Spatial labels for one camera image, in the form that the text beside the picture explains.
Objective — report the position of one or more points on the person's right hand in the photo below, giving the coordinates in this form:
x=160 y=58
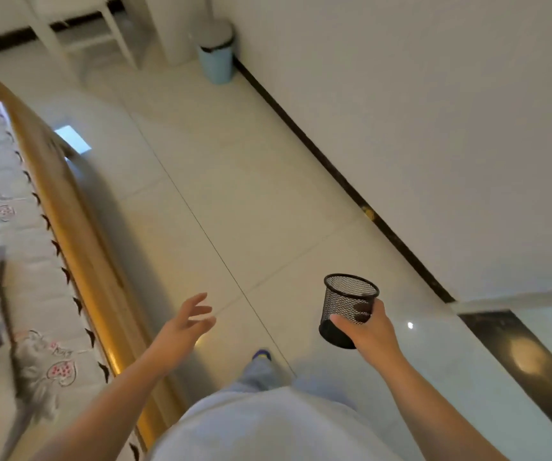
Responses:
x=374 y=333

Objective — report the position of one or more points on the person's left hand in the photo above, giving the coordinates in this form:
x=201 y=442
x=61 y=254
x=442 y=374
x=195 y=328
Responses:
x=180 y=331

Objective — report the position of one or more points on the person's right thumb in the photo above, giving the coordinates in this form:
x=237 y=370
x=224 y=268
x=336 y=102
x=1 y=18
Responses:
x=344 y=324

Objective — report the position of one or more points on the person's left middle finger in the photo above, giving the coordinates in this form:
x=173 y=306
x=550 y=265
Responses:
x=193 y=301

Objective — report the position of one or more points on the person's left thumb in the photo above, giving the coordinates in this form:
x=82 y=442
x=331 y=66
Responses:
x=202 y=327

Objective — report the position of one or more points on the black mesh pen holder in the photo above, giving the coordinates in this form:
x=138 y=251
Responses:
x=348 y=309

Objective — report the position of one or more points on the person's right forearm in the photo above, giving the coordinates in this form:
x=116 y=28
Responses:
x=429 y=408

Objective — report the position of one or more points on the person's left forearm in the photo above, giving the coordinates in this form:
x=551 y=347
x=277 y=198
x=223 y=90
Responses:
x=98 y=417

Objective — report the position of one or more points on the person's blue shoe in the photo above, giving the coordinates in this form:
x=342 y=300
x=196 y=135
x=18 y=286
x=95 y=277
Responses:
x=262 y=354

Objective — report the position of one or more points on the person's light blue trousers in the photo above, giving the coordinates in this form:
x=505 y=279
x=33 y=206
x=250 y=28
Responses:
x=266 y=376

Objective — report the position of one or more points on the person's light grey shirt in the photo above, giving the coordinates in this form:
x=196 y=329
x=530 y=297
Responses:
x=266 y=427

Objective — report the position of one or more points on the patterned white bed sheet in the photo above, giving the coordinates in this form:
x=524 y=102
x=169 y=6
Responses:
x=16 y=283

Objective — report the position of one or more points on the blue trash bin white lid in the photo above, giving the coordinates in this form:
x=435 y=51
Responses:
x=216 y=52

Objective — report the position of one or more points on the white chair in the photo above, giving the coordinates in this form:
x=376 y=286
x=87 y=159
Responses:
x=81 y=31

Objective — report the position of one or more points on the wooden bed frame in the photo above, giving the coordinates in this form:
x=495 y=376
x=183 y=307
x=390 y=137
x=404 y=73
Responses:
x=81 y=254

